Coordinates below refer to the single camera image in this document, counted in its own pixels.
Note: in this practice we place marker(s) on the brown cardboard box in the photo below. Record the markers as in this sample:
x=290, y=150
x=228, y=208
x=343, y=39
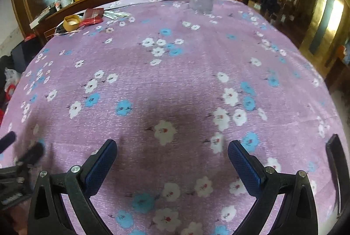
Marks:
x=254, y=5

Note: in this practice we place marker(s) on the black chair back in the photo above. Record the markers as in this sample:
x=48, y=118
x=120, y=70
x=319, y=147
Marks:
x=335, y=153

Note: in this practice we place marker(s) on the wooden staircase railing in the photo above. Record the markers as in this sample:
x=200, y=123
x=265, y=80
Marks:
x=298, y=5

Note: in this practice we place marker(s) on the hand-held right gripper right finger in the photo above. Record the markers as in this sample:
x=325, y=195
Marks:
x=244, y=166

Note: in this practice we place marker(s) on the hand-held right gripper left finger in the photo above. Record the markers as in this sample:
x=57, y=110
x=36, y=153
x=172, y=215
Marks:
x=99, y=166

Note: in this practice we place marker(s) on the black flat fan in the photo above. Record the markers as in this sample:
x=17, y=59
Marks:
x=64, y=30

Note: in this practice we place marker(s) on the golden door frame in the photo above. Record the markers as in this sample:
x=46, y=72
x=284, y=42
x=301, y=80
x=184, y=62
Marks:
x=322, y=13

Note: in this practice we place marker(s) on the black bag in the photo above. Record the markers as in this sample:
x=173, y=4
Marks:
x=24, y=54

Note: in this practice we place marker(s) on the purple floral tablecloth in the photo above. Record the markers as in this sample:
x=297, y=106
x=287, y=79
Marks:
x=177, y=73

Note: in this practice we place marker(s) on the clear plastic bag on sofa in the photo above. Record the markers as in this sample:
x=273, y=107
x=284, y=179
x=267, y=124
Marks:
x=12, y=78

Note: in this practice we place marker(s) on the silver foil packets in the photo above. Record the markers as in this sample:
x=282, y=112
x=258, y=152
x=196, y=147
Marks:
x=117, y=15

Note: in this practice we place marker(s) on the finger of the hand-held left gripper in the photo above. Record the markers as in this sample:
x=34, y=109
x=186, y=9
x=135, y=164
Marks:
x=32, y=154
x=6, y=142

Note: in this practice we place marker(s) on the yellow tape roll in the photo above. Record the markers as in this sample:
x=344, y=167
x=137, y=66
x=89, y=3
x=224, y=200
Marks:
x=72, y=23

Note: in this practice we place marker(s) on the black sofa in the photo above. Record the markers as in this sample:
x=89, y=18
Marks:
x=2, y=79

